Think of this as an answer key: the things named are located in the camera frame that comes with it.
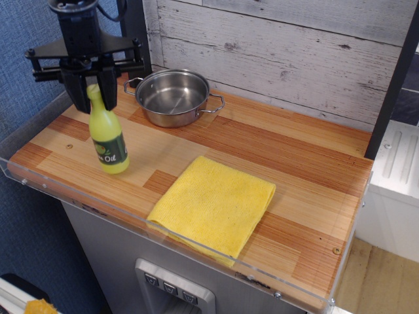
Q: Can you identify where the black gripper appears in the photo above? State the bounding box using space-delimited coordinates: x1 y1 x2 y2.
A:
25 3 144 114

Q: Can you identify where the yellow olive oil bottle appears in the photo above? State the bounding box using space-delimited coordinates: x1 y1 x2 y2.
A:
86 84 130 174

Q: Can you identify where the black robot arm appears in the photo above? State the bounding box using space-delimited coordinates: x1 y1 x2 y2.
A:
25 1 145 114

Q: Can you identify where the silver steel pan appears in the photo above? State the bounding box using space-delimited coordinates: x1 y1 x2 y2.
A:
124 69 225 128

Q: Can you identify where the grey toy fridge cabinet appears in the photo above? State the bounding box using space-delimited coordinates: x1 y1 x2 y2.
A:
60 200 315 314

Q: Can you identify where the yellow folded cloth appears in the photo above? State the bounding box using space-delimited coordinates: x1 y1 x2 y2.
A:
147 156 276 267

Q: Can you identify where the silver dispenser button panel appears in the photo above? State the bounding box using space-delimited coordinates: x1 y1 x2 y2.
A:
135 258 217 313

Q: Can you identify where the black and yellow object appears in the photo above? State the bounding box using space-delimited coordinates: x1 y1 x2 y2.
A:
1 273 60 313

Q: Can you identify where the white toy sink unit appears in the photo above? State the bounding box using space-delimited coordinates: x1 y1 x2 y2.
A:
355 120 418 262

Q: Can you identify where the black vertical post left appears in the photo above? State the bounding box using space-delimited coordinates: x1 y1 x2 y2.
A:
117 0 152 79

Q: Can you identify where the black vertical post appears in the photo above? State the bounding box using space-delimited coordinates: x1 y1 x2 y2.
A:
117 0 152 79
364 0 419 161

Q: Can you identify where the clear acrylic guard rail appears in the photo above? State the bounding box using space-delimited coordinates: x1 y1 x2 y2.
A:
1 88 373 313

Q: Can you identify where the black vertical post right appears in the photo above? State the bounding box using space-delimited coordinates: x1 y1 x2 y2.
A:
364 0 419 161

